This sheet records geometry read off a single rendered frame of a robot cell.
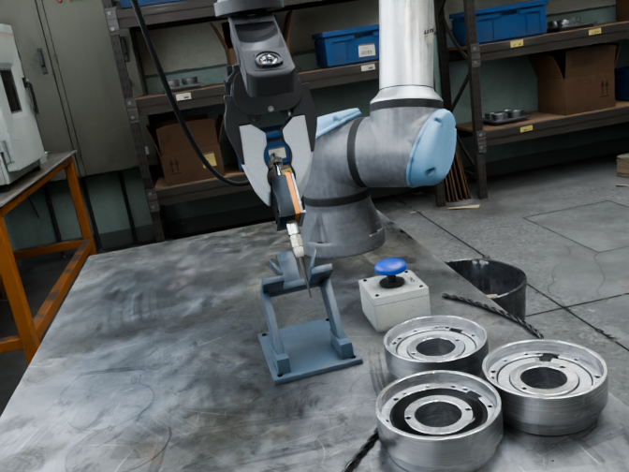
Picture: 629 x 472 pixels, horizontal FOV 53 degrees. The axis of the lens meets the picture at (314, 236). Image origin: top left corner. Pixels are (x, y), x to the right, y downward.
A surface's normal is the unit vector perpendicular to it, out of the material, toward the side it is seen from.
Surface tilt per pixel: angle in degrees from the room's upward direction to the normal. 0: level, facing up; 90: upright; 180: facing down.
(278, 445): 0
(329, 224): 72
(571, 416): 90
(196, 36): 90
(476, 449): 90
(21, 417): 0
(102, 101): 90
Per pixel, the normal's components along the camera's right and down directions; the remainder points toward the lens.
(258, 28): 0.01, -0.70
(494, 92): 0.18, 0.25
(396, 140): -0.46, 0.01
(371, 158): -0.48, 0.31
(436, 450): -0.19, 0.31
